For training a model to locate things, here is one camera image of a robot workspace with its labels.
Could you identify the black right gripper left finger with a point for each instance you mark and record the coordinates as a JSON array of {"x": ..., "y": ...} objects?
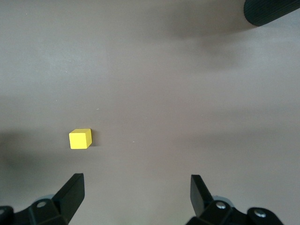
[{"x": 65, "y": 199}]

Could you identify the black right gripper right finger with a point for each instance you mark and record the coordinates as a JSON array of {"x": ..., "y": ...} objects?
[{"x": 201, "y": 201}]

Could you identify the yellow block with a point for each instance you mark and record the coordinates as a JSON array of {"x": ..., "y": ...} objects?
[{"x": 78, "y": 140}]

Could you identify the black ribbed foam cylinder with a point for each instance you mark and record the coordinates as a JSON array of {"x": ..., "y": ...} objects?
[{"x": 269, "y": 11}]

